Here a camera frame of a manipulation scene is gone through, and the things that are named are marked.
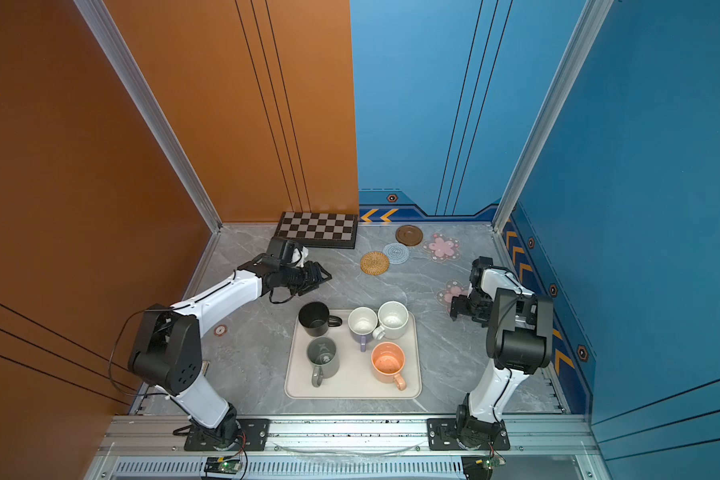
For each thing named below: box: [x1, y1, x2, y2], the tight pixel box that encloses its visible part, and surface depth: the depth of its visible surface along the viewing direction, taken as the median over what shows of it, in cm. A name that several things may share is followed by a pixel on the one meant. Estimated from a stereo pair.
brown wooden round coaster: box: [395, 224, 423, 246], surface depth 118 cm
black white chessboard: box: [274, 211, 359, 249], surface depth 118 cm
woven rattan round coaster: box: [360, 251, 390, 276], surface depth 111 cm
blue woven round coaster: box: [383, 242, 409, 265], surface depth 114 cm
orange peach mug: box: [370, 341, 407, 391], surface depth 81 cm
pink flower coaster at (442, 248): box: [422, 233, 461, 262], surface depth 115 cm
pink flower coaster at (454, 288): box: [436, 279, 469, 313], surface depth 102 cm
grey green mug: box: [306, 336, 340, 388], surface depth 79 cm
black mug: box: [298, 302, 343, 337], surface depth 88 cm
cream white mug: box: [373, 300, 409, 341], surface depth 88 cm
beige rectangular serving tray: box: [284, 309, 422, 400], surface depth 85 cm
